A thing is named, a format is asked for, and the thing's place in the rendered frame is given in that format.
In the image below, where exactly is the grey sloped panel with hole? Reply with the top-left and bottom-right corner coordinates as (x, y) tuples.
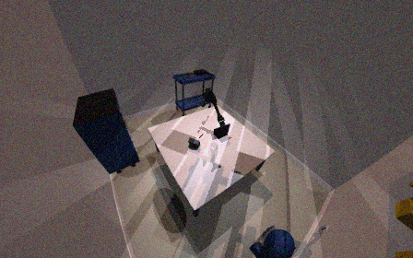
(188, 137), (200, 150)

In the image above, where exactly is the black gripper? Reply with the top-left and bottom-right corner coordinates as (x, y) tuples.
(199, 92), (216, 107)

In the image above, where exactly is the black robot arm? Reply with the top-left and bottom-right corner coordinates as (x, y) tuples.
(202, 88), (226, 127)

